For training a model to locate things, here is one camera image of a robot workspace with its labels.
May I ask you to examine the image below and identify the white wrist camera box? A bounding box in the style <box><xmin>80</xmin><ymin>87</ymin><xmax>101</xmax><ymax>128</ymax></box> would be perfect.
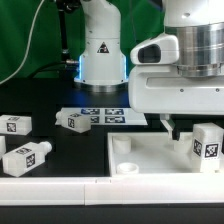
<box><xmin>130</xmin><ymin>33</ymin><xmax>180</xmax><ymax>65</ymax></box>

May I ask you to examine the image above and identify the black stand pole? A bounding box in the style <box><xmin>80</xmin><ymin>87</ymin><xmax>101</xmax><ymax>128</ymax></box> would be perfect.
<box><xmin>53</xmin><ymin>0</ymin><xmax>81</xmax><ymax>61</ymax></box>

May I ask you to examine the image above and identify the white tag sheet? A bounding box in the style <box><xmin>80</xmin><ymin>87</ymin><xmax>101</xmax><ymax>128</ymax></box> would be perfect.
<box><xmin>56</xmin><ymin>107</ymin><xmax>147</xmax><ymax>125</ymax></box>

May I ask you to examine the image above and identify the white square table top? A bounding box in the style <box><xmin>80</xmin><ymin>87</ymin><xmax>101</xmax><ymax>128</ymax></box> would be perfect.
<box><xmin>108</xmin><ymin>132</ymin><xmax>224</xmax><ymax>176</ymax></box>

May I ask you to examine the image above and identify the white front fence rail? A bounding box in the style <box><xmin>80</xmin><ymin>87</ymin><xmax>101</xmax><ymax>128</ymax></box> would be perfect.
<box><xmin>0</xmin><ymin>174</ymin><xmax>224</xmax><ymax>206</ymax></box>

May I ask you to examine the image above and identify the white cable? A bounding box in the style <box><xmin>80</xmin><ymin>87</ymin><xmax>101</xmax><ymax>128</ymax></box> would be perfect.
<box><xmin>0</xmin><ymin>0</ymin><xmax>46</xmax><ymax>86</ymax></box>

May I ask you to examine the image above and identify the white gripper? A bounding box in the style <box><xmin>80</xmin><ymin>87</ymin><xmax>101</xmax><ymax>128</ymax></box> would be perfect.
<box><xmin>128</xmin><ymin>66</ymin><xmax>224</xmax><ymax>140</ymax></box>

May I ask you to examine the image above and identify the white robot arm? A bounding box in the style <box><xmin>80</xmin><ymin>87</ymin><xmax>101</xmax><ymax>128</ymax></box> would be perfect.
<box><xmin>75</xmin><ymin>0</ymin><xmax>224</xmax><ymax>132</ymax></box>

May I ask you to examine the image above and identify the white block at left edge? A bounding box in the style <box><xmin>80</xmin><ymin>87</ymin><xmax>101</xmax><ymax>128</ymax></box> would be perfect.
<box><xmin>0</xmin><ymin>136</ymin><xmax>6</xmax><ymax>160</ymax></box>

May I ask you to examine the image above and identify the black cable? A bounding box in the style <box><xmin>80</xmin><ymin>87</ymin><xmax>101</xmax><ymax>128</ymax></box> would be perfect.
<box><xmin>27</xmin><ymin>59</ymin><xmax>81</xmax><ymax>80</ymax></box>

